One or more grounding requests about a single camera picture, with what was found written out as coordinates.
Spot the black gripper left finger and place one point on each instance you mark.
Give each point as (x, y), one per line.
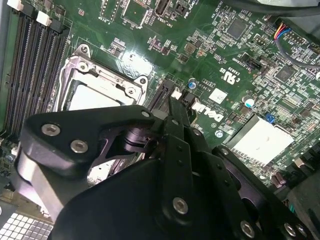
(62, 130)

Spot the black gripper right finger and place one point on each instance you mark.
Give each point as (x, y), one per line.
(205, 160)

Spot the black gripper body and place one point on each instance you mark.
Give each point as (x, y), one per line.
(120, 205)

